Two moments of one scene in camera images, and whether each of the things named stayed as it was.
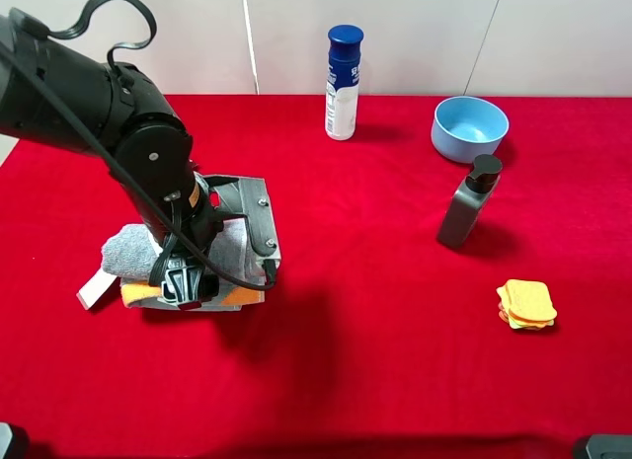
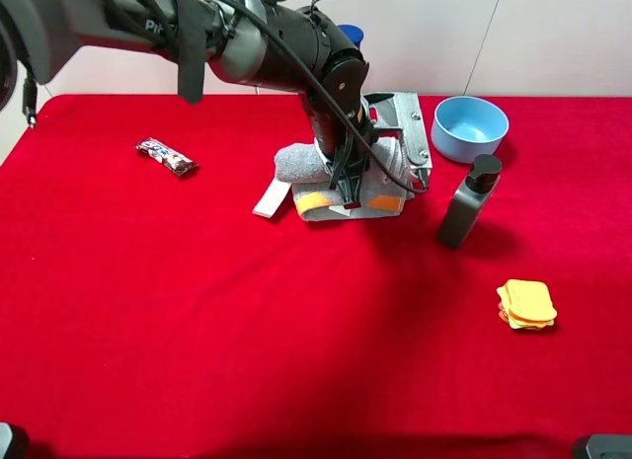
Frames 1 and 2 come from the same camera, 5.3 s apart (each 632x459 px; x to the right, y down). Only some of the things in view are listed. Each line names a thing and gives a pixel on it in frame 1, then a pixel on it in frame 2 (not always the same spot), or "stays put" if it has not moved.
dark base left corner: (14, 442) stays put
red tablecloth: (424, 307) stays put
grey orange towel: (133, 256) to (384, 193)
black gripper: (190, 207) to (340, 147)
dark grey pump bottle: (470, 200) stays put
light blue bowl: (464, 127) stays put
